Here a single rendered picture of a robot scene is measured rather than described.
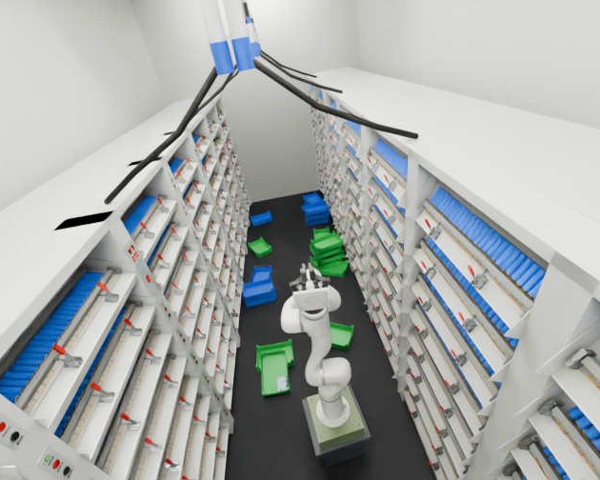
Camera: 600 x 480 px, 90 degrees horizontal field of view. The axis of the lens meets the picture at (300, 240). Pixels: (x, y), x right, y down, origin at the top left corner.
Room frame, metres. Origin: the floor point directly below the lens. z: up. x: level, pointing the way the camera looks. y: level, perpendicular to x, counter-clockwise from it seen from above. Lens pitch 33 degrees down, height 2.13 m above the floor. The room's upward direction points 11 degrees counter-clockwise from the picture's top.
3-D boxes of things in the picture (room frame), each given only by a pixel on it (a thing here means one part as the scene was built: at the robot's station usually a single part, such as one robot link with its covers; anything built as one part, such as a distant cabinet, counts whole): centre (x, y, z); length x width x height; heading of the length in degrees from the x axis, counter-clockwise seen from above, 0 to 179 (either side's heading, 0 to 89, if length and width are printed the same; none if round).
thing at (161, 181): (1.78, 0.79, 0.85); 0.20 x 0.09 x 1.69; 90
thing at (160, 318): (1.08, 0.80, 0.85); 0.20 x 0.09 x 1.69; 90
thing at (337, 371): (0.88, -0.04, 0.67); 0.19 x 0.12 x 0.24; 87
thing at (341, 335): (1.65, -0.13, 0.04); 0.30 x 0.20 x 0.08; 61
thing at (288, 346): (1.55, 0.38, 0.04); 0.30 x 0.20 x 0.08; 90
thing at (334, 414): (0.88, -0.01, 0.46); 0.19 x 0.19 x 0.18
